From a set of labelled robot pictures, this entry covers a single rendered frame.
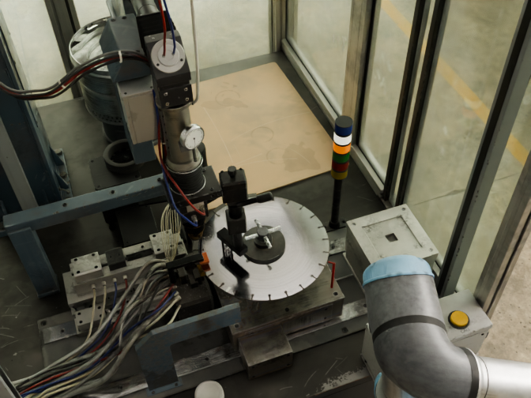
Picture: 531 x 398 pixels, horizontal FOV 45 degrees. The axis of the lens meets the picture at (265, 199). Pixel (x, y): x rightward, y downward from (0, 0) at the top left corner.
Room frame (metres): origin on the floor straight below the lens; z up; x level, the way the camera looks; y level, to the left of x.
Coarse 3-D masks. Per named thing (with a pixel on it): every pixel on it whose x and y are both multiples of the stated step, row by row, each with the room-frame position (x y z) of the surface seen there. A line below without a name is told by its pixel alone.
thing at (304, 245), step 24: (216, 216) 1.10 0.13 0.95; (264, 216) 1.09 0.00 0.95; (288, 216) 1.09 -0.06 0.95; (216, 240) 1.02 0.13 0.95; (288, 240) 1.01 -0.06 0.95; (312, 240) 1.01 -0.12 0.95; (216, 264) 0.94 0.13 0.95; (240, 264) 0.94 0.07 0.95; (264, 264) 0.94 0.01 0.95; (288, 264) 0.94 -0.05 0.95; (312, 264) 0.94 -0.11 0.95; (240, 288) 0.87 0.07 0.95; (264, 288) 0.87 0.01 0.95; (288, 288) 0.87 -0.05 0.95
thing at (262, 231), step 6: (258, 222) 1.03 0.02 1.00; (258, 228) 1.01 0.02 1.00; (264, 228) 1.01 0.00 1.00; (276, 228) 1.01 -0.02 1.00; (258, 234) 0.99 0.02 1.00; (264, 234) 0.99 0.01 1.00; (246, 240) 0.98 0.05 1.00; (258, 240) 0.99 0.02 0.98; (264, 240) 0.98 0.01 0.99; (270, 246) 0.96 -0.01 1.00
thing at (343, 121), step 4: (340, 116) 1.24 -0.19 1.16; (344, 116) 1.24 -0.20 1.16; (336, 120) 1.22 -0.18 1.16; (340, 120) 1.22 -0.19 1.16; (344, 120) 1.22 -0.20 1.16; (348, 120) 1.22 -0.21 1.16; (352, 120) 1.22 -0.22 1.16; (336, 124) 1.21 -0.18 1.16; (340, 124) 1.21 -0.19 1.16; (344, 124) 1.21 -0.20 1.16; (348, 124) 1.21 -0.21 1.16; (336, 128) 1.21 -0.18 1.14; (340, 128) 1.20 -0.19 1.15; (344, 128) 1.20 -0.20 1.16; (348, 128) 1.20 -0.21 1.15; (336, 132) 1.21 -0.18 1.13; (340, 132) 1.20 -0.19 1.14; (344, 132) 1.20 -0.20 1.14; (348, 132) 1.20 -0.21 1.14; (344, 136) 1.20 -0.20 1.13
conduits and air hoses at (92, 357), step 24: (168, 240) 1.04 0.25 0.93; (144, 288) 0.90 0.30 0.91; (168, 288) 0.91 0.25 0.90; (120, 312) 0.90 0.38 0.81; (96, 336) 0.83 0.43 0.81; (120, 336) 0.80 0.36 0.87; (72, 360) 0.78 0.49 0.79; (96, 360) 0.77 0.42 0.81; (120, 360) 0.73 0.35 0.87; (24, 384) 0.73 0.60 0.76; (48, 384) 0.72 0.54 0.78; (96, 384) 0.70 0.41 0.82
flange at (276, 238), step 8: (248, 232) 1.03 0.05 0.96; (256, 232) 1.03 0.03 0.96; (272, 232) 1.03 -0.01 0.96; (280, 232) 1.03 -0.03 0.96; (248, 240) 1.01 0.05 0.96; (256, 240) 0.99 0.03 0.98; (272, 240) 0.99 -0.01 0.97; (280, 240) 1.00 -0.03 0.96; (248, 248) 0.98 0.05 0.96; (256, 248) 0.98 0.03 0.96; (264, 248) 0.98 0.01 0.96; (272, 248) 0.98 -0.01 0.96; (280, 248) 0.98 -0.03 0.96; (248, 256) 0.96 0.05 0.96; (256, 256) 0.96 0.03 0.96; (264, 256) 0.96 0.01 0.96; (272, 256) 0.96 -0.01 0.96
